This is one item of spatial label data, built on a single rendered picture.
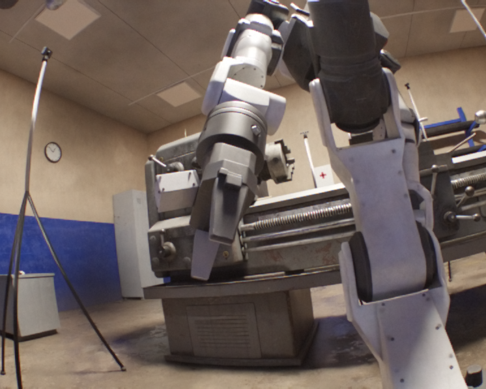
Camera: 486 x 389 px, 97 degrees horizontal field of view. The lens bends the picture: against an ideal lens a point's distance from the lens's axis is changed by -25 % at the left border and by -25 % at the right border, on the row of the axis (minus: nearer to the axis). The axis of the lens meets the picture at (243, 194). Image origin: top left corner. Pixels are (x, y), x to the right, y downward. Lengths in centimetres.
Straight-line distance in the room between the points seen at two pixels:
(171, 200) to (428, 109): 506
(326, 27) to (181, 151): 134
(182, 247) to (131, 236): 346
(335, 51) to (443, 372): 54
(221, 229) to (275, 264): 123
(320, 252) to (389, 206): 90
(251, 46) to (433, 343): 59
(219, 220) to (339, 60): 39
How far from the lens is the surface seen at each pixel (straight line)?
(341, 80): 55
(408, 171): 77
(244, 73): 51
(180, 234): 149
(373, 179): 56
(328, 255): 141
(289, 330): 143
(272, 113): 43
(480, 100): 569
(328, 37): 54
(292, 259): 144
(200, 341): 165
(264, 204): 146
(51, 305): 284
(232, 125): 34
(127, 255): 498
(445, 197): 130
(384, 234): 53
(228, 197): 26
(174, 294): 154
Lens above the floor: 60
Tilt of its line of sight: 11 degrees up
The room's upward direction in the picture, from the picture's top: 8 degrees counter-clockwise
